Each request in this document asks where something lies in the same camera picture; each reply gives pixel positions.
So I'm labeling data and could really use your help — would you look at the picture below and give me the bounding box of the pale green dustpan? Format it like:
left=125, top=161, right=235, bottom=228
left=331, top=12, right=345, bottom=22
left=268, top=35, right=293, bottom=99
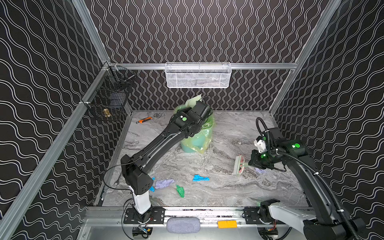
left=185, top=95, right=202, bottom=108

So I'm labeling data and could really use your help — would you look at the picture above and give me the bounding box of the white wire basket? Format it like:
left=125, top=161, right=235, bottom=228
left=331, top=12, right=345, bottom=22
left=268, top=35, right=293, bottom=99
left=165, top=62, right=232, bottom=89

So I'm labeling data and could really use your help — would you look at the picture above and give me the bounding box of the brass object in basket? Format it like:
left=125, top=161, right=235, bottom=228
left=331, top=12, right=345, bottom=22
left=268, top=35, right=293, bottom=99
left=103, top=109, right=112, bottom=118

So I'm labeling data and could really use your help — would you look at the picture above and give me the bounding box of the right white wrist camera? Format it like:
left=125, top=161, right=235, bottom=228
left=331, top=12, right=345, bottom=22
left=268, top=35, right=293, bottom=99
left=254, top=139, right=267, bottom=154

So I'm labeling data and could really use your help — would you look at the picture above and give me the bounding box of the black wire basket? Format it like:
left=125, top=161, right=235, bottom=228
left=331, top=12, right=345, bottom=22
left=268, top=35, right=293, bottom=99
left=83, top=64, right=137, bottom=123

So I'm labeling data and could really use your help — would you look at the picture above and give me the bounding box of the yellow block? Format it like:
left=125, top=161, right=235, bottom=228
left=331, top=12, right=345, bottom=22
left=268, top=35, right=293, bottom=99
left=218, top=220, right=238, bottom=229

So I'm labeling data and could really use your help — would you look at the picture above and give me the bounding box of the purple paper scrap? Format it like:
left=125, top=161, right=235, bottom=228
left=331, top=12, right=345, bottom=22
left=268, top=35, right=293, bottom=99
left=255, top=168, right=267, bottom=174
left=155, top=179, right=175, bottom=190

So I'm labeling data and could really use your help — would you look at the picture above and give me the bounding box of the green paper scrap front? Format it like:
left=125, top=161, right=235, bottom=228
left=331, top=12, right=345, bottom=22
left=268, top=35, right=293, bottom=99
left=176, top=185, right=185, bottom=198

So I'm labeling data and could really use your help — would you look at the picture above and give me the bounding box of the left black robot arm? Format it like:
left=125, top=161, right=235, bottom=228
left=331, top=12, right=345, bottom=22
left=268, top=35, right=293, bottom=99
left=121, top=101, right=213, bottom=224

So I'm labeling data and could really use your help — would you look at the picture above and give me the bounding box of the green bin with bag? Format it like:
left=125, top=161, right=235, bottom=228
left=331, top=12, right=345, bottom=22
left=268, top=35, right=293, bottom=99
left=181, top=114, right=216, bottom=154

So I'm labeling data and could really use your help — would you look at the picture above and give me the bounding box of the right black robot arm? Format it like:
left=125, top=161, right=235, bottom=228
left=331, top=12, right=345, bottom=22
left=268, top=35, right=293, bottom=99
left=249, top=117, right=366, bottom=240

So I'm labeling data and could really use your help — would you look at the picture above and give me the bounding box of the pale green brush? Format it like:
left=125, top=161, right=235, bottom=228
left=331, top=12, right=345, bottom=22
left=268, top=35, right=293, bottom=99
left=233, top=155, right=249, bottom=175

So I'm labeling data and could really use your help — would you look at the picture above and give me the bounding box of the orange utility knife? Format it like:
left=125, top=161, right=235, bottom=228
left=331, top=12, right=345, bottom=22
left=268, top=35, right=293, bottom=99
left=136, top=116, right=156, bottom=124

